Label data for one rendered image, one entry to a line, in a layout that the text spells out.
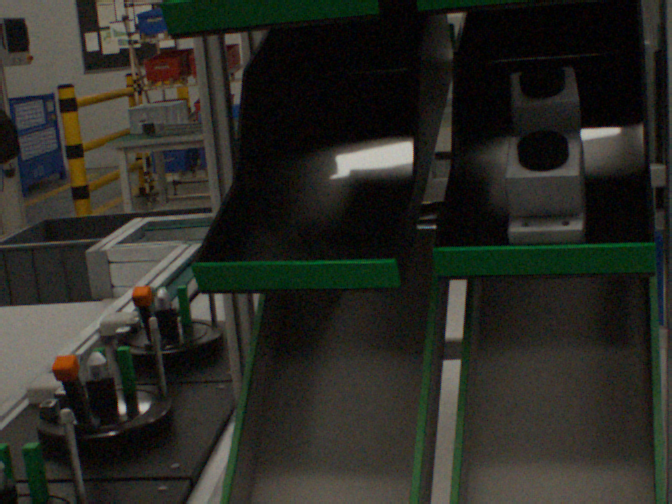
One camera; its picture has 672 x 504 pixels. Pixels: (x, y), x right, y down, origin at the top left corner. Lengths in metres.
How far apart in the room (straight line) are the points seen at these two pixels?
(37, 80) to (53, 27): 0.67
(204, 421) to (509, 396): 0.40
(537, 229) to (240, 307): 0.25
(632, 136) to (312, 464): 0.32
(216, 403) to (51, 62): 11.14
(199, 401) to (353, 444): 0.40
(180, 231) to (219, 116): 1.51
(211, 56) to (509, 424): 0.33
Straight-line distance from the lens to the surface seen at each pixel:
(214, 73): 0.70
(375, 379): 0.70
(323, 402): 0.70
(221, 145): 0.70
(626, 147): 0.70
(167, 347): 1.19
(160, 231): 2.21
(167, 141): 5.88
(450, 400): 1.29
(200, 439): 0.96
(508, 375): 0.70
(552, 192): 0.58
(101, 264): 1.99
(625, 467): 0.68
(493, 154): 0.71
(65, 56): 12.03
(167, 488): 0.87
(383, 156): 0.70
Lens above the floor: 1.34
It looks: 13 degrees down
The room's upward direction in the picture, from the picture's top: 5 degrees counter-clockwise
